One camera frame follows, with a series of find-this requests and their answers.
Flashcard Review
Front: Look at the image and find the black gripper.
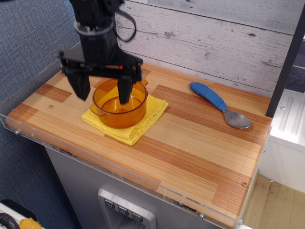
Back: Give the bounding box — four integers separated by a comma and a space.
59, 29, 142, 104

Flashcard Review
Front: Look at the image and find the orange transparent plastic pot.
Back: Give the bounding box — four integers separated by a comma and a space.
90, 79, 148, 129

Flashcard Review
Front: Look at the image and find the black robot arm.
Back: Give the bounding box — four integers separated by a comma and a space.
58, 0, 143, 104

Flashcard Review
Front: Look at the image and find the yellow folded cloth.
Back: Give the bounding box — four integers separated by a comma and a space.
81, 92, 169, 146

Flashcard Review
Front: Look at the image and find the clear acrylic table guard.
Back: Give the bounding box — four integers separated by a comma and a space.
0, 40, 272, 229

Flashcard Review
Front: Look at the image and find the grey cabinet with buttons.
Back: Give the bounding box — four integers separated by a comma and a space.
44, 146, 222, 229

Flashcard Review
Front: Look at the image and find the yellow black object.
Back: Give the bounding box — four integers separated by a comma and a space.
19, 218, 43, 229

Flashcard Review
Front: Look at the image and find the white ribbed appliance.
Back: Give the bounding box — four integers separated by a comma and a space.
258, 89, 305, 192

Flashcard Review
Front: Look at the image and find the blue handled metal spoon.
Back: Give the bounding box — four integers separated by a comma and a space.
189, 82, 252, 129

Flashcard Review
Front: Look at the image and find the black braided cable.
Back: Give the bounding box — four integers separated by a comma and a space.
0, 213, 20, 229

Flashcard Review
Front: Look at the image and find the dark grey right post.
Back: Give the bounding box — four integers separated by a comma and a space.
265, 6, 305, 118

